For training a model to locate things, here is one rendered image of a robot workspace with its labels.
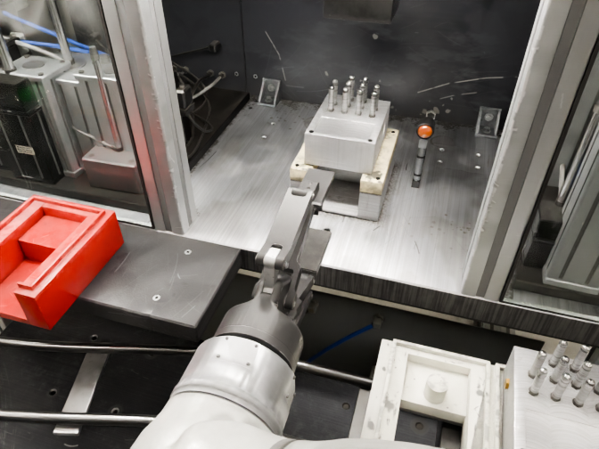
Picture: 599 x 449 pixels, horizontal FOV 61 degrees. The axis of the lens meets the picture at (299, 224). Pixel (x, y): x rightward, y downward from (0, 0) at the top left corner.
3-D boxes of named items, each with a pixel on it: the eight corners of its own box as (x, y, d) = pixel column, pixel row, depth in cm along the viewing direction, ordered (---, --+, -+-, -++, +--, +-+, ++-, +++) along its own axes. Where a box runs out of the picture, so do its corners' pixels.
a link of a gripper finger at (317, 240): (316, 271, 57) (316, 275, 57) (332, 232, 62) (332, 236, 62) (291, 265, 57) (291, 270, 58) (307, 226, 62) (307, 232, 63)
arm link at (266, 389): (276, 411, 35) (301, 341, 39) (157, 377, 37) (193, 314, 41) (280, 471, 41) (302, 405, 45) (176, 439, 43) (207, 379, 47)
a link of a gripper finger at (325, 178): (290, 210, 52) (289, 204, 52) (308, 173, 57) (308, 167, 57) (317, 216, 52) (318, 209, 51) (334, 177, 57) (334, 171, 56)
